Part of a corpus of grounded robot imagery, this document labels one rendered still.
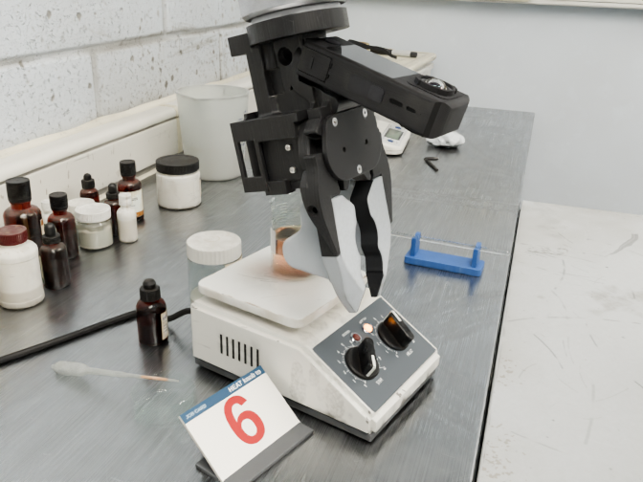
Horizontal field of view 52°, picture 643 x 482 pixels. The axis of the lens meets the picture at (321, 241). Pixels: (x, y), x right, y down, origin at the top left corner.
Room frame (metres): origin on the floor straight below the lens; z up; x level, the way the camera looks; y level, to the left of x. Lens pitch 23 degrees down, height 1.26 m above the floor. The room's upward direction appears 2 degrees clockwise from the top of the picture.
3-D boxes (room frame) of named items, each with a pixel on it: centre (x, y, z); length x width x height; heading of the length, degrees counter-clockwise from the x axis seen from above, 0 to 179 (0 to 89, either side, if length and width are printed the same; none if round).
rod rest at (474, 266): (0.79, -0.16, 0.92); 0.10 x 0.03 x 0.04; 69
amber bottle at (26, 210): (0.76, 0.37, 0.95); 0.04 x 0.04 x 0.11
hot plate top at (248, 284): (0.56, 0.03, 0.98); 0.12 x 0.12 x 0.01; 57
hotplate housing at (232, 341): (0.54, 0.01, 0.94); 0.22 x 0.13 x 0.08; 57
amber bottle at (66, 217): (0.78, 0.33, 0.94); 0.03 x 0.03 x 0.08
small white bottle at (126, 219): (0.84, 0.27, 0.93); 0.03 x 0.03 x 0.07
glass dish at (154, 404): (0.47, 0.13, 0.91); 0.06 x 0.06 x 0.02
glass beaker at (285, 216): (0.58, 0.02, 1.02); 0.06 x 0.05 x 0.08; 139
